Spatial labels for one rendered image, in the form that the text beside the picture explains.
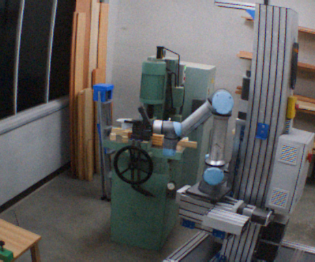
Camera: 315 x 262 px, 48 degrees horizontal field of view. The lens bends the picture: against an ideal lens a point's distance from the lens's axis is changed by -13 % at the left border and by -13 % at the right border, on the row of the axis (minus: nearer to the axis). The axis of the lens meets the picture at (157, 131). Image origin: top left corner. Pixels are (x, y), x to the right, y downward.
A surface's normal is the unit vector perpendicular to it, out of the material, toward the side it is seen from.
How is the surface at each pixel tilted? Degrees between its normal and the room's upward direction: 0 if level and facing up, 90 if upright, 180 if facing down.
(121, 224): 90
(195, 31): 90
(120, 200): 90
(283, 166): 90
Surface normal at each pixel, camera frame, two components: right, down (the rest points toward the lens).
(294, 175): -0.54, 0.18
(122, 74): -0.30, 0.24
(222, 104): -0.11, 0.13
